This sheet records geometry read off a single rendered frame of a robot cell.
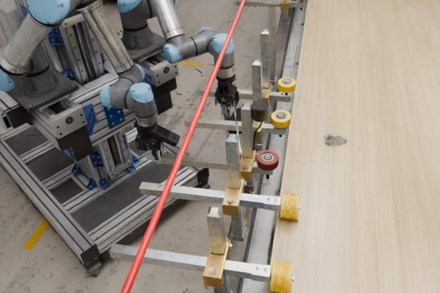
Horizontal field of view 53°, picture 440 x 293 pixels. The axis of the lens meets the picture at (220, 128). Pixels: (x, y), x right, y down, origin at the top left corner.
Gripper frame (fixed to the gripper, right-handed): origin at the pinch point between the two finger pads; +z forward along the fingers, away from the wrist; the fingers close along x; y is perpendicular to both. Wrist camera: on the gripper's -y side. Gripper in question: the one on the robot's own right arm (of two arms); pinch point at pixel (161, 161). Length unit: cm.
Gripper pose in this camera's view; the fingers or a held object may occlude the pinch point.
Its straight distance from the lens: 175.5
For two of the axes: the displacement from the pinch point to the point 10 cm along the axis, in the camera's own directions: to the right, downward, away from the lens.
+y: -9.8, -0.8, 2.0
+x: -2.1, 6.3, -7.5
